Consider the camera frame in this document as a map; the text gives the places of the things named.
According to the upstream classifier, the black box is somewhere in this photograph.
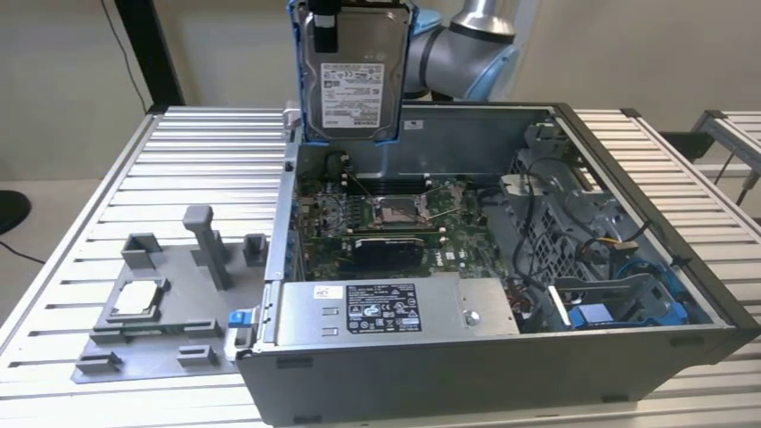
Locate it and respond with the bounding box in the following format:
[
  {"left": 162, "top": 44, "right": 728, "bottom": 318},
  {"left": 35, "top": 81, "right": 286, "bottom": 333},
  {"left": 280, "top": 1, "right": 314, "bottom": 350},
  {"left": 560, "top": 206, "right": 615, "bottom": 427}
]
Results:
[{"left": 657, "top": 131, "right": 713, "bottom": 161}]

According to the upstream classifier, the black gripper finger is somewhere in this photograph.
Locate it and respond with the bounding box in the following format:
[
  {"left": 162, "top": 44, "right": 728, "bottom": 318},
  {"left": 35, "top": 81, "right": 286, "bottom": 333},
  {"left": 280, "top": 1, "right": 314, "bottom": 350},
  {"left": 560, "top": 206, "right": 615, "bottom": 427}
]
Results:
[{"left": 311, "top": 0, "right": 346, "bottom": 53}]

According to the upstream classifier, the blue case release latch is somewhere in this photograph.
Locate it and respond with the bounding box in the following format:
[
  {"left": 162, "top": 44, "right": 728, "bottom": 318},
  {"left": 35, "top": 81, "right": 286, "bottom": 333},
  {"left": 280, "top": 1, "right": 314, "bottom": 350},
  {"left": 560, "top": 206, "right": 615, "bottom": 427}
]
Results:
[{"left": 227, "top": 310, "right": 259, "bottom": 331}]

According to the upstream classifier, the thin black hanging cable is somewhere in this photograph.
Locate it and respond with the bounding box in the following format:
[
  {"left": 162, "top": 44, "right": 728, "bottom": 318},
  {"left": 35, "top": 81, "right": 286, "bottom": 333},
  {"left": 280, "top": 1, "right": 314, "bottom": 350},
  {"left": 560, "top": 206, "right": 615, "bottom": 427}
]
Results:
[{"left": 118, "top": 40, "right": 151, "bottom": 113}]

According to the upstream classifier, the blue data wire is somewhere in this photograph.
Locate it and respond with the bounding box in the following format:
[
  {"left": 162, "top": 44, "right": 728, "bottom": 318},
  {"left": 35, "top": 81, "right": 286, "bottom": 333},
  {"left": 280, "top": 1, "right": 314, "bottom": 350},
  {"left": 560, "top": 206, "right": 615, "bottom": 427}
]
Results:
[{"left": 617, "top": 256, "right": 687, "bottom": 313}]

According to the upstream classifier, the black floor cable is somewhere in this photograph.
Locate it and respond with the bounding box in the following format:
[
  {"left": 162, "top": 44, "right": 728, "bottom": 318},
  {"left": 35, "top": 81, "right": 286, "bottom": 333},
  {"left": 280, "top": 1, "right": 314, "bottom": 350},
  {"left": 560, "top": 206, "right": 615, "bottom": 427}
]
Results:
[{"left": 0, "top": 239, "right": 47, "bottom": 265}]

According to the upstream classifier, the bundle of power supply wires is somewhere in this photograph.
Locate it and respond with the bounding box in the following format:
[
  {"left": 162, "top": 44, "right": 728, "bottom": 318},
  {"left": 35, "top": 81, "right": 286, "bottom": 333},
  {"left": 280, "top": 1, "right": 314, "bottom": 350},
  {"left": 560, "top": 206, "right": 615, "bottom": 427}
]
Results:
[{"left": 504, "top": 278, "right": 540, "bottom": 325}]

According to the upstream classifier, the black metal frame post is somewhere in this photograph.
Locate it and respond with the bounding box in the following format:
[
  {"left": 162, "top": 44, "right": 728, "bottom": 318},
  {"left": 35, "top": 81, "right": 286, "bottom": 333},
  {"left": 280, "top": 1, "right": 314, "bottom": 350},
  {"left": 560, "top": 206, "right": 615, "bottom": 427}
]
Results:
[{"left": 116, "top": 0, "right": 187, "bottom": 112}]

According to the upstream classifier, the disk power wire with plug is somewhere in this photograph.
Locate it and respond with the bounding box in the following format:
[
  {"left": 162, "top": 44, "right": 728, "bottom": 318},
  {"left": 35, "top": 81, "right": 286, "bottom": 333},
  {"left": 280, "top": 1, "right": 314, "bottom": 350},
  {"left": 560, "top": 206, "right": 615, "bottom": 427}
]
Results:
[{"left": 581, "top": 234, "right": 644, "bottom": 264}]

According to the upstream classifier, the metal disk bay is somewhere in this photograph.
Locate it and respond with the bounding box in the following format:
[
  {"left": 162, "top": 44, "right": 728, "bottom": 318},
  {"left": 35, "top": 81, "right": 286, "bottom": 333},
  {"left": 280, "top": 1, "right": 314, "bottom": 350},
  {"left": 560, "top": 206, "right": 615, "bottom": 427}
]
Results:
[{"left": 547, "top": 270, "right": 685, "bottom": 334}]

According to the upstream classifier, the black graphics card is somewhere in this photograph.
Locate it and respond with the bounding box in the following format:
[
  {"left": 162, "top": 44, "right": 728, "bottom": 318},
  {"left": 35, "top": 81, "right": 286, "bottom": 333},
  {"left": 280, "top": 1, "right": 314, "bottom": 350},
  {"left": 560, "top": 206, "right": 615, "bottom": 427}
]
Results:
[{"left": 348, "top": 235, "right": 430, "bottom": 271}]

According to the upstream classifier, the parts rack plate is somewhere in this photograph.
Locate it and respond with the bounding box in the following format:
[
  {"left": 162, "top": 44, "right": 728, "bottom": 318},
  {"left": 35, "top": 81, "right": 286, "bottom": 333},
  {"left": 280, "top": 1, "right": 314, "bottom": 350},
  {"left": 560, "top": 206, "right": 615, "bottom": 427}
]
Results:
[{"left": 70, "top": 203, "right": 272, "bottom": 383}]

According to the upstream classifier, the grey open PC case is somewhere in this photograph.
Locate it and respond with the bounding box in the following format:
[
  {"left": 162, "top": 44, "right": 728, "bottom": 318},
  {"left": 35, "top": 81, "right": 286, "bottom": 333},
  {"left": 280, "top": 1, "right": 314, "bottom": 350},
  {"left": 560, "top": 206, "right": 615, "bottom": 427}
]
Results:
[{"left": 235, "top": 100, "right": 761, "bottom": 424}]

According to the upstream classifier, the black CPU power cable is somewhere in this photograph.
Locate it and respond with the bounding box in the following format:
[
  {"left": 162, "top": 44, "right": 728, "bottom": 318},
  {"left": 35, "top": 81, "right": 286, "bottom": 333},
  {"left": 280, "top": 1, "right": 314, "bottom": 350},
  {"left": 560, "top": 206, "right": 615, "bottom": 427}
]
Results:
[{"left": 323, "top": 150, "right": 354, "bottom": 182}]

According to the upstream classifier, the grey power supply box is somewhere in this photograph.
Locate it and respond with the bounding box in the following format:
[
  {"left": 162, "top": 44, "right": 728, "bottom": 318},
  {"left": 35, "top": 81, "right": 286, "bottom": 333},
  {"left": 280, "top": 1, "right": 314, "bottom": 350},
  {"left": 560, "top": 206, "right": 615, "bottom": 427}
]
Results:
[{"left": 271, "top": 274, "right": 524, "bottom": 349}]

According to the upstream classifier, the aluminium slat side table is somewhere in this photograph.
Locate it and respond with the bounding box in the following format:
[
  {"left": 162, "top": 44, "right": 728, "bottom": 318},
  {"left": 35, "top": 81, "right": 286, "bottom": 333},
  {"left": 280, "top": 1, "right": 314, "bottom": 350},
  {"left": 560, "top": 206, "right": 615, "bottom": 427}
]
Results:
[{"left": 692, "top": 109, "right": 761, "bottom": 215}]

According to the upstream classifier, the green motherboard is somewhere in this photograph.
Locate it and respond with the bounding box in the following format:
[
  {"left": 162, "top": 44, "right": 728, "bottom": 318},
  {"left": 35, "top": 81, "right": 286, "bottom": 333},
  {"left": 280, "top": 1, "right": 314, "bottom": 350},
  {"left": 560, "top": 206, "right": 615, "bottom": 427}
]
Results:
[{"left": 294, "top": 151, "right": 519, "bottom": 286}]

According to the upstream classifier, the grey metal drive cage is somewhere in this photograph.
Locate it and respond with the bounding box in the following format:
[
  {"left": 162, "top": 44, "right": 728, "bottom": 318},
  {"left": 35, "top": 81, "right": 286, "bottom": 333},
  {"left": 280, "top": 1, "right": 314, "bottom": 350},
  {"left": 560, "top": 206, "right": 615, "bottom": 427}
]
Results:
[{"left": 492, "top": 146, "right": 632, "bottom": 291}]

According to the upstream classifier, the black RAM slot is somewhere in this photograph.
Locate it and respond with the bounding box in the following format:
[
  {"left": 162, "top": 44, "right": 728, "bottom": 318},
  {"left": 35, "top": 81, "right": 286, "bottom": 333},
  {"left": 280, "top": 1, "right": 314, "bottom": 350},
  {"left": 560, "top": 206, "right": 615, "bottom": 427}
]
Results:
[
  {"left": 344, "top": 179, "right": 470, "bottom": 188},
  {"left": 348, "top": 225, "right": 448, "bottom": 234},
  {"left": 343, "top": 173, "right": 467, "bottom": 183}
]

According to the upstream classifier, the thin wire locking lever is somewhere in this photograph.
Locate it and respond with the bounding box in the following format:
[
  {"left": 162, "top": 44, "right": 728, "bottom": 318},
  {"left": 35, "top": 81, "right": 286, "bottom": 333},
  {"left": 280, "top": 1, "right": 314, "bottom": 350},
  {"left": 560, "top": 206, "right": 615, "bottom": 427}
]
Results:
[{"left": 344, "top": 170, "right": 376, "bottom": 200}]

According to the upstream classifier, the hard disk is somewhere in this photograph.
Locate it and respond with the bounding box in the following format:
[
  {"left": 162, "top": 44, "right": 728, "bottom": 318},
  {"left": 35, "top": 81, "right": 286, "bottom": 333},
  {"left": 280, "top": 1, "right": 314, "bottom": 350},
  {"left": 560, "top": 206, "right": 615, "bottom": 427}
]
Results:
[{"left": 288, "top": 0, "right": 422, "bottom": 148}]

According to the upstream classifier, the CPU socket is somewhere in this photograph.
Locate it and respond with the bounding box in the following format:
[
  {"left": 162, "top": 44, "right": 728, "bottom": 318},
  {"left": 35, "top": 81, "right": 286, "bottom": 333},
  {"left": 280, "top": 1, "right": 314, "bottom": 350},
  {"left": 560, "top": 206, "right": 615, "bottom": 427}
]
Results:
[{"left": 368, "top": 193, "right": 434, "bottom": 224}]

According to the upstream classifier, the silver CPU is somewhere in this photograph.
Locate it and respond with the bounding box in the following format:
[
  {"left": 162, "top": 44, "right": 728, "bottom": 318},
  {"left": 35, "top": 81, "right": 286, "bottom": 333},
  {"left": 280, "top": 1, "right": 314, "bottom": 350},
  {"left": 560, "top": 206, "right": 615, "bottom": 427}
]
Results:
[{"left": 112, "top": 283, "right": 166, "bottom": 317}]

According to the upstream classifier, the metal socket cover frame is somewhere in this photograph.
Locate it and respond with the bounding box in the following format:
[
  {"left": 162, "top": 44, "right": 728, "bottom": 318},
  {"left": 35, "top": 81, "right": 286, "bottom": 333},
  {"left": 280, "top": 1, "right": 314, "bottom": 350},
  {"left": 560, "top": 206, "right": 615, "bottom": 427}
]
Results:
[{"left": 426, "top": 182, "right": 472, "bottom": 220}]

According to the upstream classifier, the empty blue disk carrier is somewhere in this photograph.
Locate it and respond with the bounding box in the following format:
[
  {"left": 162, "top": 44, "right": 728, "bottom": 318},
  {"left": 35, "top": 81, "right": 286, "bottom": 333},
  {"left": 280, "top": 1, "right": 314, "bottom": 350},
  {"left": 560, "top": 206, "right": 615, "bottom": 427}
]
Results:
[{"left": 568, "top": 301, "right": 615, "bottom": 332}]

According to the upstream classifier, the black round object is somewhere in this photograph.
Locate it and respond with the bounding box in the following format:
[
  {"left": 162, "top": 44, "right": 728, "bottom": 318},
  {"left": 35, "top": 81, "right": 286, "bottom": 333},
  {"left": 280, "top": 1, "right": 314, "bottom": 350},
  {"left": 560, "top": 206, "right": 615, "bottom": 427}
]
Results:
[{"left": 0, "top": 190, "right": 32, "bottom": 234}]

